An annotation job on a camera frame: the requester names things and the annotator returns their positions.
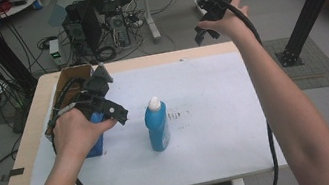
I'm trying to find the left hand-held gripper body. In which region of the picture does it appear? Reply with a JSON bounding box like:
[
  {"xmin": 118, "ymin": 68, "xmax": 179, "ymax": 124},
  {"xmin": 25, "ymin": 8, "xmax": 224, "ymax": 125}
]
[{"xmin": 47, "ymin": 68, "xmax": 131, "ymax": 137}]

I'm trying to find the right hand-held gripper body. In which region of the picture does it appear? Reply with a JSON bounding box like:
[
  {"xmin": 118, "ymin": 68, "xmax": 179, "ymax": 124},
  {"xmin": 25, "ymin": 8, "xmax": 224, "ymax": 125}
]
[{"xmin": 196, "ymin": 0, "xmax": 237, "ymax": 33}]

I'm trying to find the person's right hand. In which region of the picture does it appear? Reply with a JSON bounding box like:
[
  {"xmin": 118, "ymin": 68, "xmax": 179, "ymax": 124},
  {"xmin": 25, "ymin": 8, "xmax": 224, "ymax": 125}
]
[{"xmin": 193, "ymin": 0, "xmax": 254, "ymax": 46}]

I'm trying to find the person's left hand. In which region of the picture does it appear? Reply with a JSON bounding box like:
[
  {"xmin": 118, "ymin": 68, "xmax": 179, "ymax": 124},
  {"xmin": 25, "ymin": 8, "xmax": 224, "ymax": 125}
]
[{"xmin": 48, "ymin": 100, "xmax": 123, "ymax": 165}]

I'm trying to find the black computer tower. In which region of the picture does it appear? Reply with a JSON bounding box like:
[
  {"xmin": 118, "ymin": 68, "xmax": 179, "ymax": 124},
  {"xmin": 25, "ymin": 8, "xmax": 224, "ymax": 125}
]
[{"xmin": 60, "ymin": 12, "xmax": 95, "ymax": 60}]

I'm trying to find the white device with green light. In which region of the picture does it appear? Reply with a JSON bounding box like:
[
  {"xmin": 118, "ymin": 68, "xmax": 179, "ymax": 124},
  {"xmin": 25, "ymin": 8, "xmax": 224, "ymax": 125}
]
[{"xmin": 46, "ymin": 37, "xmax": 69, "ymax": 69}]

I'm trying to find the grey computer tower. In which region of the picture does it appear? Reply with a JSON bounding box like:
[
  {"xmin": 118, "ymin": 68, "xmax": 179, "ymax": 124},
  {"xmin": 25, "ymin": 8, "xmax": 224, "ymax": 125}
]
[{"xmin": 104, "ymin": 9, "xmax": 132, "ymax": 51}]

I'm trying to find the blue box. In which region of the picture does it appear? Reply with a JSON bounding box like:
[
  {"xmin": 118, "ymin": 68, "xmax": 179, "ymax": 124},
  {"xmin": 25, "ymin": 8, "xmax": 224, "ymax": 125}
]
[{"xmin": 78, "ymin": 111, "xmax": 112, "ymax": 159}]

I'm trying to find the white-legged wooden desk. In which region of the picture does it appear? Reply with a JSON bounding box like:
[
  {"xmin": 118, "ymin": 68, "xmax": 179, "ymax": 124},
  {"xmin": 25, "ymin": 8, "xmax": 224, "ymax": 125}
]
[{"xmin": 136, "ymin": 0, "xmax": 248, "ymax": 46}]

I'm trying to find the blue bottle with white cap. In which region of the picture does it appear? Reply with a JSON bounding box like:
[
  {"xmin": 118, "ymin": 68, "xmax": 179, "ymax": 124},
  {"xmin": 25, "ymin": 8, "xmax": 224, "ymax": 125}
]
[{"xmin": 140, "ymin": 95, "xmax": 174, "ymax": 155}]

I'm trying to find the white table sheet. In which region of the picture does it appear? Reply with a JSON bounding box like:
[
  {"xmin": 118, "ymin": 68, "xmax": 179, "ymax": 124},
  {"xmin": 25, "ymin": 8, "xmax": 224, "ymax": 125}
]
[{"xmin": 4, "ymin": 45, "xmax": 291, "ymax": 185}]

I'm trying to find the grey floor mat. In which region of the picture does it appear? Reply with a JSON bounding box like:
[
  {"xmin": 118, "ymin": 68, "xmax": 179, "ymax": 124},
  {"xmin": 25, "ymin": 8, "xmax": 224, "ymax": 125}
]
[{"xmin": 259, "ymin": 30, "xmax": 329, "ymax": 97}]

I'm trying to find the black tape strip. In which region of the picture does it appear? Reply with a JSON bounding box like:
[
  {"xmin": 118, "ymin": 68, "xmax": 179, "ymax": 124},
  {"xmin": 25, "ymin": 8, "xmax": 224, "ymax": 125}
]
[{"xmin": 7, "ymin": 167, "xmax": 27, "ymax": 177}]

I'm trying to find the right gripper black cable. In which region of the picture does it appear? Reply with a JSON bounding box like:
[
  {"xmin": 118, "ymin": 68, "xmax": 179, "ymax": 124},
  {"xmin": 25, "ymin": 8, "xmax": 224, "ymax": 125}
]
[{"xmin": 211, "ymin": 0, "xmax": 287, "ymax": 185}]

